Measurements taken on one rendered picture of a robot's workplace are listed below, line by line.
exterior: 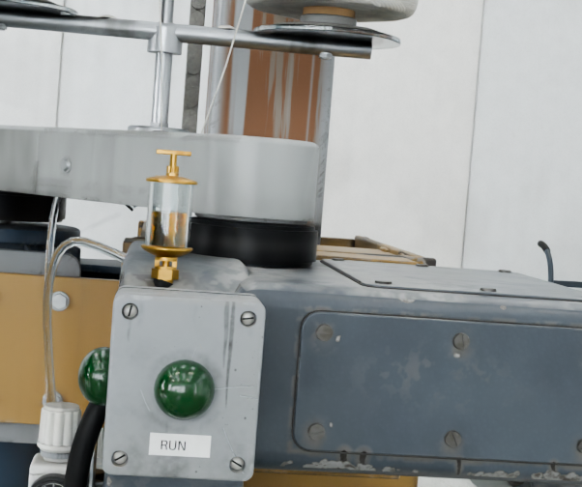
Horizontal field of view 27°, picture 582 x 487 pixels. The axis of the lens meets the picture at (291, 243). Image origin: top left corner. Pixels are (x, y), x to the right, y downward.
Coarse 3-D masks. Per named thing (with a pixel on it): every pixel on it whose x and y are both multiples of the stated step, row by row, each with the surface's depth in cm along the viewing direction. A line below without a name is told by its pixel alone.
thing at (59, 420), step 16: (48, 416) 85; (64, 416) 85; (80, 416) 86; (48, 432) 85; (64, 432) 85; (48, 448) 85; (64, 448) 85; (96, 448) 86; (32, 464) 84; (48, 464) 85; (64, 464) 85; (32, 480) 84
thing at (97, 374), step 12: (96, 348) 62; (108, 348) 61; (84, 360) 61; (96, 360) 60; (108, 360) 60; (84, 372) 60; (96, 372) 60; (84, 384) 60; (96, 384) 60; (84, 396) 61; (96, 396) 60
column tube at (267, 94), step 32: (224, 0) 113; (224, 64) 113; (256, 64) 113; (288, 64) 114; (320, 64) 114; (224, 96) 113; (256, 96) 113; (288, 96) 114; (320, 96) 114; (224, 128) 113; (256, 128) 114; (288, 128) 114; (320, 128) 114; (320, 160) 114; (320, 192) 115; (320, 224) 115
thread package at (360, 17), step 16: (256, 0) 96; (272, 0) 95; (288, 0) 94; (304, 0) 94; (320, 0) 93; (336, 0) 92; (352, 0) 92; (368, 0) 92; (384, 0) 93; (400, 0) 94; (416, 0) 96; (288, 16) 103; (352, 16) 97; (368, 16) 101; (384, 16) 99; (400, 16) 98
